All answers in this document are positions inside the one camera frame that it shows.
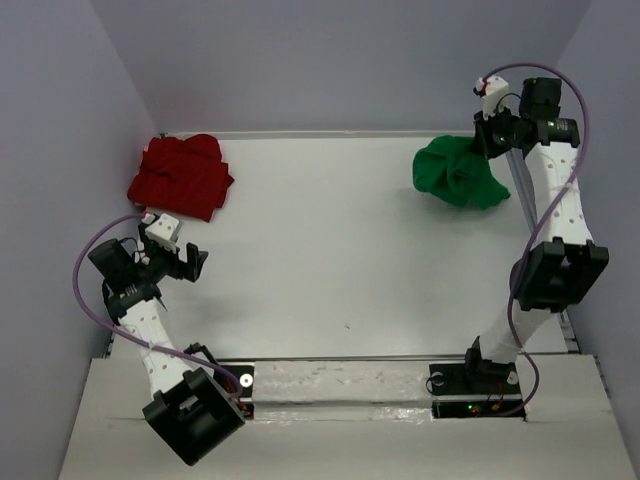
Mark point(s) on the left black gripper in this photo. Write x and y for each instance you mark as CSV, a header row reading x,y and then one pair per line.
x,y
180,269

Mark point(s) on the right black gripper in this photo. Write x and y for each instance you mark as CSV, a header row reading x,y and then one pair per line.
x,y
481,133

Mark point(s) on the green t-shirt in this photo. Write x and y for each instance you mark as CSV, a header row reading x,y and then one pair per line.
x,y
452,171

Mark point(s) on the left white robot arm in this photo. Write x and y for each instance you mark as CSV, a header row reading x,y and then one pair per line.
x,y
195,402

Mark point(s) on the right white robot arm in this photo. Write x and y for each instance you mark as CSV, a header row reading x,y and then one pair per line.
x,y
561,261

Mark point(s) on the red t-shirt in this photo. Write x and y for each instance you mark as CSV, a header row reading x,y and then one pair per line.
x,y
188,177

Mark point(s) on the white front cover board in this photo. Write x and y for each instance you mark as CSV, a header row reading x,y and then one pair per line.
x,y
349,419

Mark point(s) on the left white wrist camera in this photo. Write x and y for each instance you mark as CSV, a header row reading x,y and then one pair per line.
x,y
163,229

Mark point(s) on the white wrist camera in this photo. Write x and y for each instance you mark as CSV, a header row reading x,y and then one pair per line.
x,y
493,90
163,229

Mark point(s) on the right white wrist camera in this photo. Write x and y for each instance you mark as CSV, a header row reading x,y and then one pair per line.
x,y
493,90

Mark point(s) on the aluminium table frame rail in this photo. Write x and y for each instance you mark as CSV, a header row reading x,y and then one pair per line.
x,y
324,248

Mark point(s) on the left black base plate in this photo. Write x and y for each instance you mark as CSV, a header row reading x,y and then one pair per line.
x,y
244,373

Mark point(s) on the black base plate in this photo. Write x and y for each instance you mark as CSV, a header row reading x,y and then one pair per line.
x,y
244,373
458,394

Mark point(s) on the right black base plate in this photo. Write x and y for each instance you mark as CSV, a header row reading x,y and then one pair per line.
x,y
458,394

